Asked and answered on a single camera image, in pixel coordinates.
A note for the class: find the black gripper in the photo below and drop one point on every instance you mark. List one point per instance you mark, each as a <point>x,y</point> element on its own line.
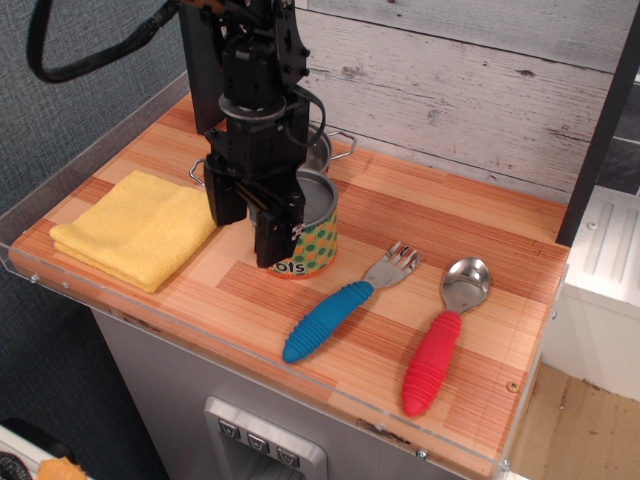
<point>278,209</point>

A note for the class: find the peas and carrots toy can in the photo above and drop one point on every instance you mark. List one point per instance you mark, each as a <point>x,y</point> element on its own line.
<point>318,244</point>

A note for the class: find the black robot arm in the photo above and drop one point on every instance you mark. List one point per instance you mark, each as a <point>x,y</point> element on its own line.
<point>245,60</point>

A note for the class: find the small steel pot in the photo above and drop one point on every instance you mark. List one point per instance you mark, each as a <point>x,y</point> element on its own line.
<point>320,150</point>

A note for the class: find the folded yellow cloth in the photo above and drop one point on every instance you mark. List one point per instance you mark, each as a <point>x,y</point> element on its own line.
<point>141,232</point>

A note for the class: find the grey toy fridge cabinet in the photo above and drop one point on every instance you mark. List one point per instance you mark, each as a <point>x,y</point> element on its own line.
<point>170,378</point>

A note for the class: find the silver dispenser button panel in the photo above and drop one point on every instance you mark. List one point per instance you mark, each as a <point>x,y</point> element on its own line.
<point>249,447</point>

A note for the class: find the orange object bottom left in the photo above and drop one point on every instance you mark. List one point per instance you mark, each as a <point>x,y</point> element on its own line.
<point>60,469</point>

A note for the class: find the blue handled fork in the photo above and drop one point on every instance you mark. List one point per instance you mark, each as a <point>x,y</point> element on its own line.
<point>319,324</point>

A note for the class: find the dark left upright post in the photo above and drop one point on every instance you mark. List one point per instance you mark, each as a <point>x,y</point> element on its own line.
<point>199,30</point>

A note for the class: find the dark upright post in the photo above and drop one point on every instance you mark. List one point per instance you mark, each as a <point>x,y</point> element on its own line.
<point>611,112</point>
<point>199,30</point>

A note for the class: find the red handled spoon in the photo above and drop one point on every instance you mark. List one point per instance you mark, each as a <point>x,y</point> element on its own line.
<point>464,287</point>

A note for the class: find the dark right upright post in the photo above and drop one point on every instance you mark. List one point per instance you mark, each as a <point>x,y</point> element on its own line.
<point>611,112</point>

